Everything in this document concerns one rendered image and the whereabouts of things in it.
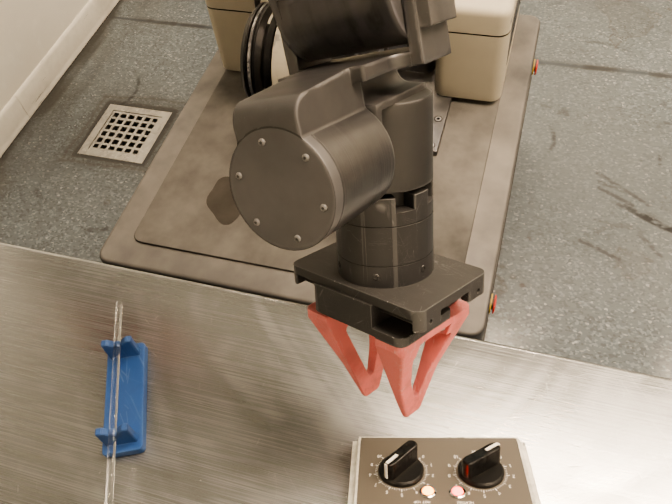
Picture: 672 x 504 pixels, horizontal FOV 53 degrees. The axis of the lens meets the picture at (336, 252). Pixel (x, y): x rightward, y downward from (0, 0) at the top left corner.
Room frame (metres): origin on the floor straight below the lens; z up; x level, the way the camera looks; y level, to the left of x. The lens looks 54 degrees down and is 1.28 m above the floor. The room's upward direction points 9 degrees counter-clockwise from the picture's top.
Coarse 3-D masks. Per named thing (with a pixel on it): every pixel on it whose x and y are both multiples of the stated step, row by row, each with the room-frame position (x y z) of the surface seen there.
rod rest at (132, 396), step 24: (120, 360) 0.30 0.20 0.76; (144, 360) 0.29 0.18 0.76; (120, 384) 0.27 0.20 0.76; (144, 384) 0.27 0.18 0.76; (120, 408) 0.25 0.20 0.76; (144, 408) 0.25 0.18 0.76; (96, 432) 0.22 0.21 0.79; (120, 432) 0.22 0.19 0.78; (144, 432) 0.23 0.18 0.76; (120, 456) 0.21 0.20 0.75
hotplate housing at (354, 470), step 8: (360, 440) 0.18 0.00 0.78; (352, 448) 0.18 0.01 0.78; (520, 448) 0.16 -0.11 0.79; (352, 456) 0.17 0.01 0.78; (528, 456) 0.15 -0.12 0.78; (352, 464) 0.16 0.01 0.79; (528, 464) 0.14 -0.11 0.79; (352, 472) 0.16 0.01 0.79; (528, 472) 0.14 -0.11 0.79; (352, 480) 0.15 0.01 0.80; (528, 480) 0.13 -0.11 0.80; (352, 488) 0.14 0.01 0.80; (536, 488) 0.12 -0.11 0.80; (352, 496) 0.14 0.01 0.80; (536, 496) 0.12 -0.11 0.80
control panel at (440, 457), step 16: (368, 448) 0.17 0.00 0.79; (384, 448) 0.17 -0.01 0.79; (432, 448) 0.17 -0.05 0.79; (448, 448) 0.16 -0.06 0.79; (464, 448) 0.16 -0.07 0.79; (512, 448) 0.16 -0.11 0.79; (368, 464) 0.16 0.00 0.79; (432, 464) 0.15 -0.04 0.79; (448, 464) 0.15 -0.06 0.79; (512, 464) 0.14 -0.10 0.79; (368, 480) 0.14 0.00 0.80; (432, 480) 0.14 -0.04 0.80; (448, 480) 0.14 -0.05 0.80; (512, 480) 0.13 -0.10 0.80; (368, 496) 0.13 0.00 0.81; (384, 496) 0.13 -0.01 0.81; (400, 496) 0.13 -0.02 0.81; (416, 496) 0.13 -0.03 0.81; (432, 496) 0.13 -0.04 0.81; (448, 496) 0.12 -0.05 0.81; (464, 496) 0.12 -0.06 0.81; (480, 496) 0.12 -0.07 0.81; (496, 496) 0.12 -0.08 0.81; (512, 496) 0.12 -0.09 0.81; (528, 496) 0.12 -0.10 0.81
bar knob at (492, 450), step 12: (492, 444) 0.15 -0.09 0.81; (468, 456) 0.15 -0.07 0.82; (480, 456) 0.15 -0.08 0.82; (492, 456) 0.15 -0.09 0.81; (468, 468) 0.14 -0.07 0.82; (480, 468) 0.14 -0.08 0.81; (492, 468) 0.14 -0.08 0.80; (468, 480) 0.13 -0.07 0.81; (480, 480) 0.13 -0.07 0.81; (492, 480) 0.13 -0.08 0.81
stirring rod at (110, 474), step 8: (120, 304) 0.34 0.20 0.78; (120, 312) 0.33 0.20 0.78; (120, 320) 0.32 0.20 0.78; (120, 328) 0.31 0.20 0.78; (120, 336) 0.31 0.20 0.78; (120, 344) 0.30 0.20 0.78; (112, 368) 0.28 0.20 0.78; (112, 376) 0.27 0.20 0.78; (112, 384) 0.26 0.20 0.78; (112, 392) 0.25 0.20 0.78; (112, 400) 0.25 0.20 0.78; (112, 408) 0.24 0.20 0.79; (112, 416) 0.23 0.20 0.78; (112, 424) 0.23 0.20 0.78; (112, 432) 0.22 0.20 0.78; (112, 440) 0.21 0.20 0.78; (112, 448) 0.21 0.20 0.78; (112, 456) 0.20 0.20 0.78; (112, 464) 0.19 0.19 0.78; (112, 472) 0.19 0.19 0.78; (112, 480) 0.18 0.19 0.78; (112, 488) 0.17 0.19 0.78; (112, 496) 0.17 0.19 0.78
